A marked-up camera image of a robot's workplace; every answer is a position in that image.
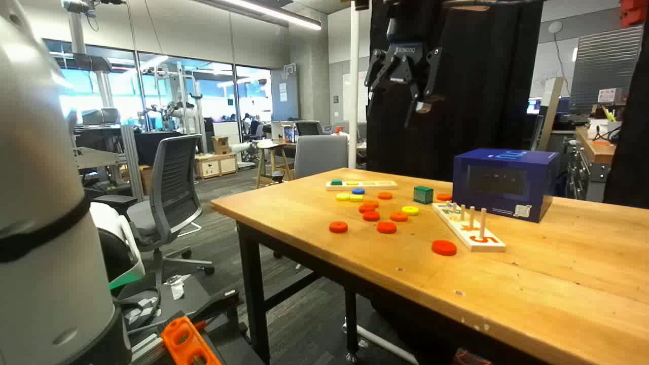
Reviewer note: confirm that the blue wooden block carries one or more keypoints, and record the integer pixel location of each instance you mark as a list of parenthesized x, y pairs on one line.
[(356, 189)]

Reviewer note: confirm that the small light table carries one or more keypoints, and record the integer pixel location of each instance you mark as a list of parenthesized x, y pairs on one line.
[(270, 157)]

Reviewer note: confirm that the white PVC pipe post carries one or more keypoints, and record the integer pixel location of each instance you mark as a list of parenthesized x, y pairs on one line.
[(352, 102)]

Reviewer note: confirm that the yellow wooden disc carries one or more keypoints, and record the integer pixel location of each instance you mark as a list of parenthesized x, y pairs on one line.
[(409, 210)]

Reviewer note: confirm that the black curtain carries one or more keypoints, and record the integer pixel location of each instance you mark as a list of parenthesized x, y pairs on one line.
[(487, 88), (630, 135)]

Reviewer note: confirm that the yellow square wooden block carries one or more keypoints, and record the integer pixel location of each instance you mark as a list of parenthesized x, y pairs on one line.
[(355, 198)]

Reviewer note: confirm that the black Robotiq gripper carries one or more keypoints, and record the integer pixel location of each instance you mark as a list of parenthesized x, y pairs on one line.
[(404, 51)]

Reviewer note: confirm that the grey office chair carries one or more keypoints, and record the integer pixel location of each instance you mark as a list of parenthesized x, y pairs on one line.
[(173, 183), (321, 154)]

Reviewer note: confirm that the white plastic cover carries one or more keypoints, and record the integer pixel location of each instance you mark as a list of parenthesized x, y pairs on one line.
[(114, 226)]

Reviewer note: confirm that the white wooden peg board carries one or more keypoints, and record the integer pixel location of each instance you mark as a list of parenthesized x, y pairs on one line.
[(467, 226)]

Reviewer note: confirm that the long ceiling light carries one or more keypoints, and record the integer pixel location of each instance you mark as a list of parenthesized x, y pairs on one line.
[(283, 16)]

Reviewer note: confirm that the blue cardboard box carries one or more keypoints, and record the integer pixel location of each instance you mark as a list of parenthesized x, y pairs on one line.
[(504, 183)]

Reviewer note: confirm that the light wooden shape board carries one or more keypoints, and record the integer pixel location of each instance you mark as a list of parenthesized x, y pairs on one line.
[(376, 183)]

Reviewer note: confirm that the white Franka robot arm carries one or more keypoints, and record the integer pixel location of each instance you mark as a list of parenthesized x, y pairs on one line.
[(46, 204)]

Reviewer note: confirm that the wooden desk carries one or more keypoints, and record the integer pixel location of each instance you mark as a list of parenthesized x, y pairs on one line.
[(596, 145)]

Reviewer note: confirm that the green wooden cube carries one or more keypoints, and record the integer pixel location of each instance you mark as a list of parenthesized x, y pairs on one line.
[(421, 196)]

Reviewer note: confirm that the yellow rounded wooden block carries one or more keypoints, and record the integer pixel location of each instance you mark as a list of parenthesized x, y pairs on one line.
[(340, 198)]

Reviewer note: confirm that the leaning wooden plank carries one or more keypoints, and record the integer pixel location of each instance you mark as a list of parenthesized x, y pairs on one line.
[(549, 114)]

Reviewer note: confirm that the orange plastic object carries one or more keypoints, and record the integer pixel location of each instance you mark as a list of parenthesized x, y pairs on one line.
[(183, 346)]

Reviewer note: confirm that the orange wooden disc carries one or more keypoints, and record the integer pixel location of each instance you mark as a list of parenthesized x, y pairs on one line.
[(367, 204), (442, 196), (384, 196), (397, 216), (370, 216), (386, 227), (336, 227), (445, 248)]

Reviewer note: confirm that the black metal table frame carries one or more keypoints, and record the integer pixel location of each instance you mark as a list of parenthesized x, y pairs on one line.
[(247, 291)]

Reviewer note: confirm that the red object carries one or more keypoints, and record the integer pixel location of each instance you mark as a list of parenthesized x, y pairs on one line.
[(633, 12)]

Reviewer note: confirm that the low wooden cabinet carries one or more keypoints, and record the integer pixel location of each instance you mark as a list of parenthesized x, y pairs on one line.
[(216, 165)]

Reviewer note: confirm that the small green wooden piece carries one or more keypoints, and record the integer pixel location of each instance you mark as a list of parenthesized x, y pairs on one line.
[(334, 181)]

